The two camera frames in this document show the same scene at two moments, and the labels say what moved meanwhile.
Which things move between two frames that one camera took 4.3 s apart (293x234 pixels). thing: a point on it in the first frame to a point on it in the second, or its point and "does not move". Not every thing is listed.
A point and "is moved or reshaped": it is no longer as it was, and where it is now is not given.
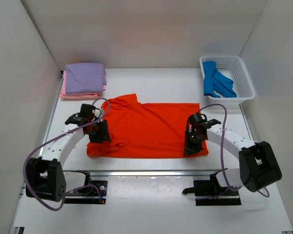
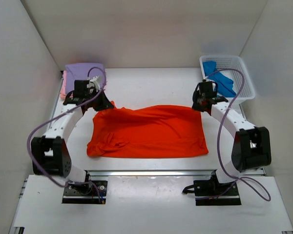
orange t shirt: x=145 y=130 is moved or reshaped
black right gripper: x=192 y=143 to x=200 y=103
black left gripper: x=101 y=133 to x=101 y=102
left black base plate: x=88 y=195 does not move
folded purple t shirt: x=84 y=77 does not move
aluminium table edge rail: x=157 y=172 does not move
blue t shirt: x=214 y=80 does not move
